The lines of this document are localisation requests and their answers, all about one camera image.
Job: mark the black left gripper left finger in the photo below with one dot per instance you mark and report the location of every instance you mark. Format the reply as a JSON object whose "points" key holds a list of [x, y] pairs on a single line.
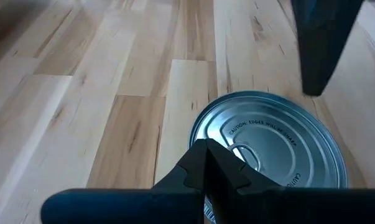
{"points": [[128, 207]]}

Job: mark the silver pull-tab lid can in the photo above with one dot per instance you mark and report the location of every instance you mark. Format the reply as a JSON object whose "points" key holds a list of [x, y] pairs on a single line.
{"points": [[283, 146]]}

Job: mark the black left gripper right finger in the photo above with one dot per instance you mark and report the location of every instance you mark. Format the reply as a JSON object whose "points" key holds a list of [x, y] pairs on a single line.
{"points": [[299, 207]]}

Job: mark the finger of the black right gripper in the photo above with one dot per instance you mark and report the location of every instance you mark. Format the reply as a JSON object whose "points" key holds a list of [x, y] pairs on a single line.
{"points": [[324, 40]]}

